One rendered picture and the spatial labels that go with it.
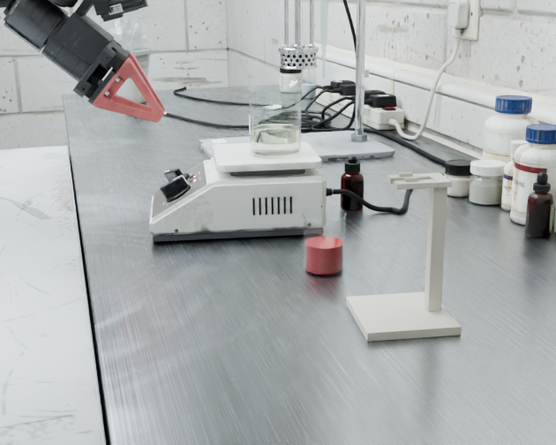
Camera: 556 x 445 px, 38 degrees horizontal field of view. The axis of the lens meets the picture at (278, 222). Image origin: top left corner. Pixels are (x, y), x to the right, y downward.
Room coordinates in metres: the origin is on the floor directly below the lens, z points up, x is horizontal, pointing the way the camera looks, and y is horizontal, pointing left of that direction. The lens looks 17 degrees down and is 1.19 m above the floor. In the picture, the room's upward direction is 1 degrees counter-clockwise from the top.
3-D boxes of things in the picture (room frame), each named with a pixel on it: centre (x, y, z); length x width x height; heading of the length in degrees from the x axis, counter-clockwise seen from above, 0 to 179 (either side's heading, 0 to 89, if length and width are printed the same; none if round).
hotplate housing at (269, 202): (0.94, 0.04, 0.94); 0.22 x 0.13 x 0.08; 97
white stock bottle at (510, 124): (1.08, -0.31, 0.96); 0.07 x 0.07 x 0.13
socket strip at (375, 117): (1.74, -0.17, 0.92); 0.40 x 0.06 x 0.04; 15
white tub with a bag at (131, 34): (1.96, 0.37, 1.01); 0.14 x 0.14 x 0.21
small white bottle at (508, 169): (0.99, -0.30, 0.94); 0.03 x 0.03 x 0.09
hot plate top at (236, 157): (0.94, 0.01, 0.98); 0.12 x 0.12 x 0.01; 7
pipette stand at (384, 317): (0.65, -0.11, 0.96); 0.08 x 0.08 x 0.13; 8
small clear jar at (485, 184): (1.03, -0.27, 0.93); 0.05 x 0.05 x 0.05
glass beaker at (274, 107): (0.94, 0.00, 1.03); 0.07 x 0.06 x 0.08; 135
